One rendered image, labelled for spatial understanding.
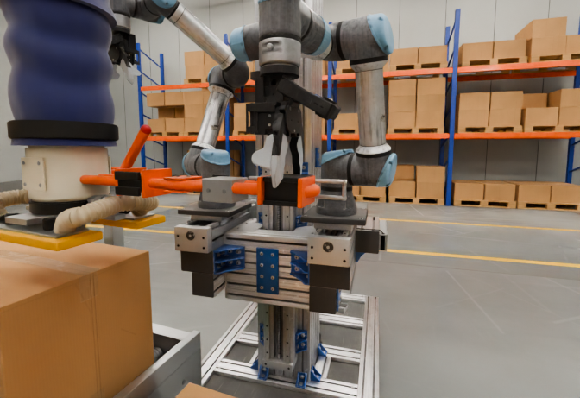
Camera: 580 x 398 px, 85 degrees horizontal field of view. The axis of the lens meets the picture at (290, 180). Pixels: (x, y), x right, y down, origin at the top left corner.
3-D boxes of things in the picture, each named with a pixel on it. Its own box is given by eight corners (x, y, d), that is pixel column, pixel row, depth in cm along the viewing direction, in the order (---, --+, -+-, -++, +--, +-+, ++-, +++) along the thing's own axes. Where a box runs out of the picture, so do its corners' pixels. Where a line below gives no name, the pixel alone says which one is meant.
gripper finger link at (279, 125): (277, 161, 56) (285, 117, 58) (286, 161, 55) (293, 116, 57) (266, 152, 52) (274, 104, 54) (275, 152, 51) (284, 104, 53)
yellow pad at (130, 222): (50, 218, 92) (48, 201, 92) (83, 212, 101) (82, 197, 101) (136, 230, 79) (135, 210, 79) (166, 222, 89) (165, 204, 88)
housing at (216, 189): (200, 201, 61) (200, 178, 61) (221, 197, 68) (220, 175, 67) (231, 204, 59) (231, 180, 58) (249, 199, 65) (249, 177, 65)
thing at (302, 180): (256, 205, 56) (256, 176, 55) (274, 199, 63) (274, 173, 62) (301, 208, 53) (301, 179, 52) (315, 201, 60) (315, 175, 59)
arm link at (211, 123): (192, 175, 129) (227, 54, 136) (175, 173, 140) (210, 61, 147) (216, 183, 137) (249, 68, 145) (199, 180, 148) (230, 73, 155)
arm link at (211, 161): (211, 184, 122) (210, 148, 120) (193, 181, 131) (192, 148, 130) (236, 181, 130) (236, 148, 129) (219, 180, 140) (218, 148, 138)
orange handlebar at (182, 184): (-4, 181, 88) (-6, 168, 87) (97, 173, 116) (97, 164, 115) (314, 204, 53) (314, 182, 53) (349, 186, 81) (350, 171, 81)
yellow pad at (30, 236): (-37, 234, 75) (-39, 213, 74) (13, 225, 84) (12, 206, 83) (57, 252, 62) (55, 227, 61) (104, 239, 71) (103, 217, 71)
